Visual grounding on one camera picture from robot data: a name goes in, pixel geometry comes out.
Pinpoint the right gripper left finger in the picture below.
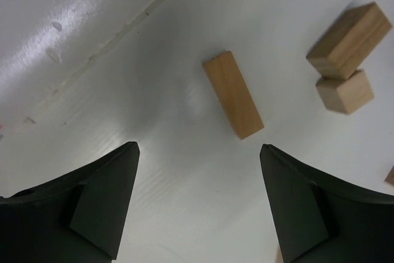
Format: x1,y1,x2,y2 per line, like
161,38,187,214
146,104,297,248
1,142,140,262

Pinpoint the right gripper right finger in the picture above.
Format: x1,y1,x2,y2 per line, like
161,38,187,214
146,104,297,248
260,144,393,262

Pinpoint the long wood block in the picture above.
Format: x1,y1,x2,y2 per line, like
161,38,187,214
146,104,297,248
203,51,264,140

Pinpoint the thick light wood block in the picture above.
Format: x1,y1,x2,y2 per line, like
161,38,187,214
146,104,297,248
307,2,393,80

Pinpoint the dark brown arch block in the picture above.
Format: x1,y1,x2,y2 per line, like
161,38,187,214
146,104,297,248
385,167,394,186

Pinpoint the small pale wood cube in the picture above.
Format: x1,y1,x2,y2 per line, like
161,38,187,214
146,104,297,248
316,70,374,115

